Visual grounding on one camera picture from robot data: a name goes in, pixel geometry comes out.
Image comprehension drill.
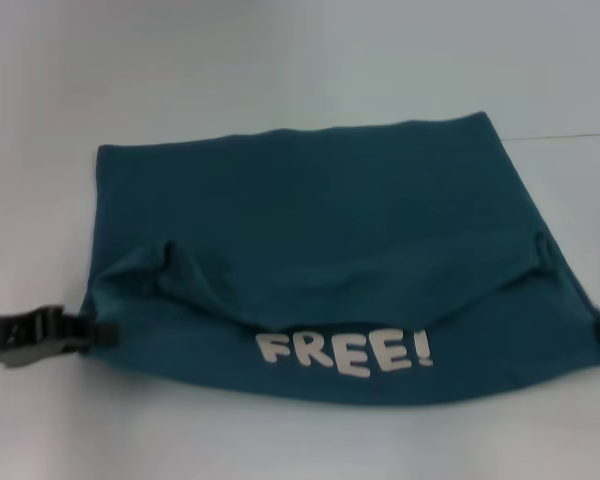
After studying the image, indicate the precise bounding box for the blue-green short-sleeved shirt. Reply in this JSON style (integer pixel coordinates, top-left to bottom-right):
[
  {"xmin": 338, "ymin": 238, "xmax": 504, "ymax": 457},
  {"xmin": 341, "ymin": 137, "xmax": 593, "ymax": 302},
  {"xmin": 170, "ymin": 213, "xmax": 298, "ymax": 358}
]
[{"xmin": 77, "ymin": 110, "xmax": 600, "ymax": 407}]

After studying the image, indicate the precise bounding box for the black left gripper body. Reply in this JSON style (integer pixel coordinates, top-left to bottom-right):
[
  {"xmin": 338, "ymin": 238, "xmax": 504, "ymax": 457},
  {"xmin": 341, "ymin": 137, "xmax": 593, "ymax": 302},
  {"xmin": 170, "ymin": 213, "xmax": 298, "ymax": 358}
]
[{"xmin": 0, "ymin": 303, "xmax": 82, "ymax": 370}]

